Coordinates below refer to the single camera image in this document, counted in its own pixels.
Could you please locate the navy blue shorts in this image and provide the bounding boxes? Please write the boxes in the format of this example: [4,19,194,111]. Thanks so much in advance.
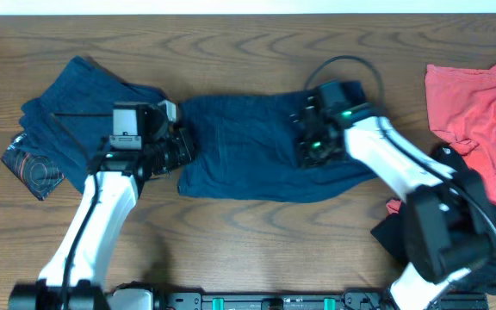
[177,91,375,203]

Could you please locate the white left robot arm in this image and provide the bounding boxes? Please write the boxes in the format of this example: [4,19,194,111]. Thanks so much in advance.
[8,100,195,309]

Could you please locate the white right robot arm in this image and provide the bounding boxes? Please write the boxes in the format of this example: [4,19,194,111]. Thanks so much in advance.
[291,95,496,309]

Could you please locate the folded navy blue garment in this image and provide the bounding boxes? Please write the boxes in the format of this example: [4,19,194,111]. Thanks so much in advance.
[19,56,166,192]

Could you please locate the black orange patterned folded cloth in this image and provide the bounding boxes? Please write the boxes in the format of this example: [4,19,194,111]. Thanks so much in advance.
[0,133,65,201]

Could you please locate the red t-shirt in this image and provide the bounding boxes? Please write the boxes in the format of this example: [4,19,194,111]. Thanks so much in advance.
[385,60,496,215]

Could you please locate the black garment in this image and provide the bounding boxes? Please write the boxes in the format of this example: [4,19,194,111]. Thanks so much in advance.
[371,144,496,295]

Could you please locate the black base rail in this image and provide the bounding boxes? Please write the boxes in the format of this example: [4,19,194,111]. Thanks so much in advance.
[157,290,490,310]

